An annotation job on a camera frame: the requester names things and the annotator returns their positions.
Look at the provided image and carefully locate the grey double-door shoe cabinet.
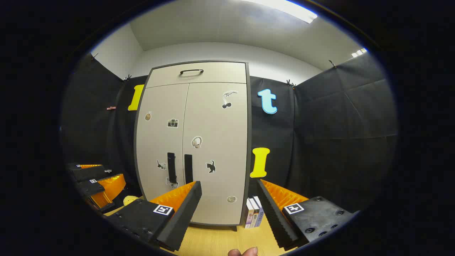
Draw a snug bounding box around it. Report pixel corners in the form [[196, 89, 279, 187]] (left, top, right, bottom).
[[134, 60, 252, 231]]

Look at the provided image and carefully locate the black door handle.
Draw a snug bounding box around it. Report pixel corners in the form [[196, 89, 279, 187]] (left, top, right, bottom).
[[167, 152, 177, 183], [184, 154, 193, 185]]

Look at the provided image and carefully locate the white book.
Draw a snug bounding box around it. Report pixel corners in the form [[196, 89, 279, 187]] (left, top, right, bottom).
[[248, 197, 261, 228]]

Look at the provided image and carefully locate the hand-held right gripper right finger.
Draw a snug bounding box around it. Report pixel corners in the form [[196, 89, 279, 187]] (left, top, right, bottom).
[[256, 179, 356, 249]]

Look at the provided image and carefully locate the long ceiling light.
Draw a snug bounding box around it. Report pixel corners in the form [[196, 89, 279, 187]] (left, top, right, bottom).
[[245, 0, 318, 23]]

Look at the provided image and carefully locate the black backdrop cloth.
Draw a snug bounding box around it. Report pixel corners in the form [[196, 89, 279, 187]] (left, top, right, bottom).
[[60, 50, 398, 214]]

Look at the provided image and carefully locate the grey shoe cabinet door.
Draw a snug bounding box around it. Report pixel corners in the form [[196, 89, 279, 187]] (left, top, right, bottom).
[[182, 82, 248, 225], [136, 84, 189, 202]]

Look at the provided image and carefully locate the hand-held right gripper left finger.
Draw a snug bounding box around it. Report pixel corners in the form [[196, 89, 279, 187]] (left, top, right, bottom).
[[107, 181, 202, 252]]

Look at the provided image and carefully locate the purple book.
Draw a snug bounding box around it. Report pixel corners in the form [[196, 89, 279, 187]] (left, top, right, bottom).
[[244, 199, 255, 229]]

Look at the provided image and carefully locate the grey cabinet drawer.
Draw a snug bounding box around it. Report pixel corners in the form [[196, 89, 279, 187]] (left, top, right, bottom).
[[146, 62, 247, 89]]

